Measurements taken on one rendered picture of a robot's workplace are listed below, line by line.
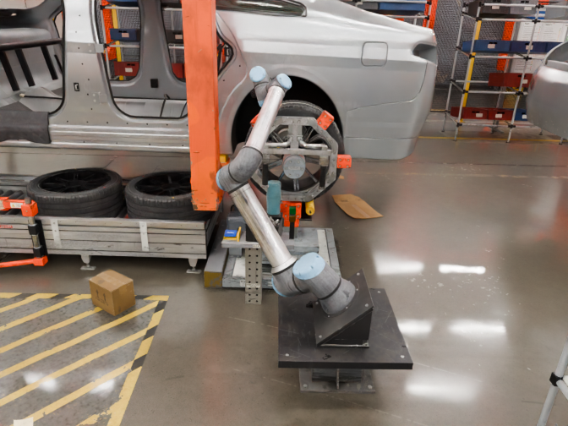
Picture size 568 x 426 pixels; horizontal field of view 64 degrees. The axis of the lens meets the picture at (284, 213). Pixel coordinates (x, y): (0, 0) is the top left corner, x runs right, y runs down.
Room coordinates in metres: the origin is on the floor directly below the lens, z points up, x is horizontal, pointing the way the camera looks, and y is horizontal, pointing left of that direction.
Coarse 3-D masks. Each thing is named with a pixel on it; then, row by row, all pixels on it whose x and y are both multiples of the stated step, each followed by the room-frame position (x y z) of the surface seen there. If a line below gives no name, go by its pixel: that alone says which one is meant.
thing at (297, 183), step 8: (312, 128) 2.86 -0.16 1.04; (272, 136) 2.86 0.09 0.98; (304, 136) 2.86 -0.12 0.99; (320, 144) 2.86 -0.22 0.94; (280, 160) 2.86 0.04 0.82; (328, 168) 2.84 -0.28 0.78; (272, 176) 3.01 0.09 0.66; (280, 176) 2.86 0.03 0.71; (312, 176) 2.86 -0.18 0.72; (288, 184) 2.97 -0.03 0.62; (296, 184) 2.98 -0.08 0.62; (304, 184) 2.94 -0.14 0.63; (312, 184) 2.88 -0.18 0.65; (296, 192) 2.84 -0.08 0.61; (304, 192) 2.84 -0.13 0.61
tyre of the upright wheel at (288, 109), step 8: (288, 104) 2.90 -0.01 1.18; (296, 104) 2.90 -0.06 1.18; (304, 104) 2.94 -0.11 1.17; (312, 104) 3.04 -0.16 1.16; (280, 112) 2.84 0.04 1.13; (288, 112) 2.84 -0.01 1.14; (296, 112) 2.84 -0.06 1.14; (304, 112) 2.84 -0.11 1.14; (312, 112) 2.84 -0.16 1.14; (320, 112) 2.86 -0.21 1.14; (328, 128) 2.84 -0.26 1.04; (336, 128) 2.86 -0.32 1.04; (248, 136) 2.84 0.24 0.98; (336, 136) 2.84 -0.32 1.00; (344, 152) 2.85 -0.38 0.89; (336, 168) 2.84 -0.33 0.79; (336, 176) 2.84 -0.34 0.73; (256, 184) 2.84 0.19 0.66; (264, 192) 2.84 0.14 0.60; (320, 192) 2.84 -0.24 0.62
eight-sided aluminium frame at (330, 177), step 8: (280, 120) 2.75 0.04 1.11; (288, 120) 2.76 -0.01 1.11; (296, 120) 2.76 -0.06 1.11; (304, 120) 2.76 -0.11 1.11; (312, 120) 2.75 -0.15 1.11; (272, 128) 2.76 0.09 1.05; (320, 128) 2.76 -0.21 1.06; (328, 136) 2.76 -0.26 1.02; (336, 144) 2.76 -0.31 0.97; (336, 152) 2.76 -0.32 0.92; (336, 160) 2.76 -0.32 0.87; (256, 176) 2.75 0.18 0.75; (328, 176) 2.79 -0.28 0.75; (328, 184) 2.76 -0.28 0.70; (288, 192) 2.81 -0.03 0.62; (312, 192) 2.76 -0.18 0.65; (288, 200) 2.76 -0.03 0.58; (296, 200) 2.76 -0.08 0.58; (304, 200) 2.75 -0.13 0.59
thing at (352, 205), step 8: (336, 200) 4.20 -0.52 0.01; (344, 200) 4.21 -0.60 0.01; (352, 200) 4.23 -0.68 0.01; (360, 200) 4.23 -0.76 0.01; (344, 208) 4.02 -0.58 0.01; (352, 208) 4.03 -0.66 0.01; (360, 208) 4.04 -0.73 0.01; (368, 208) 4.05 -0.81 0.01; (352, 216) 3.80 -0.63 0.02; (360, 216) 3.83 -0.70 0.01; (368, 216) 3.83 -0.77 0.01; (376, 216) 3.84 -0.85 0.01
